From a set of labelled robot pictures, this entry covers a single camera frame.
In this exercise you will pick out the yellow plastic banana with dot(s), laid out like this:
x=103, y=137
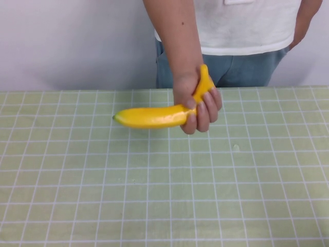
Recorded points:
x=154, y=118

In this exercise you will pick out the green grid tablecloth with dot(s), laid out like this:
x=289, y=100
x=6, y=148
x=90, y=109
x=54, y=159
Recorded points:
x=180, y=180

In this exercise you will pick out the blue jeans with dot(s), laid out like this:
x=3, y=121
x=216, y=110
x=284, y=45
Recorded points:
x=244, y=69

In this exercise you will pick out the person's left forearm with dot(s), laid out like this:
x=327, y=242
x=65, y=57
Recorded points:
x=306, y=20

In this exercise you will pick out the white t-shirt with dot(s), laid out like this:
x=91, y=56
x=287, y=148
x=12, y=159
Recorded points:
x=244, y=25

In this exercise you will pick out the person's right hand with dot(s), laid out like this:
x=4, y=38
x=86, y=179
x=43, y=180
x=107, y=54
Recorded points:
x=183, y=90

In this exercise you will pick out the person's right forearm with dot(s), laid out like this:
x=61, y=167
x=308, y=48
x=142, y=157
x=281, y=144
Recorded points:
x=174, y=33

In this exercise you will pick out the white badge on shirt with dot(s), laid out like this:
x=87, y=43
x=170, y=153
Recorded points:
x=237, y=1

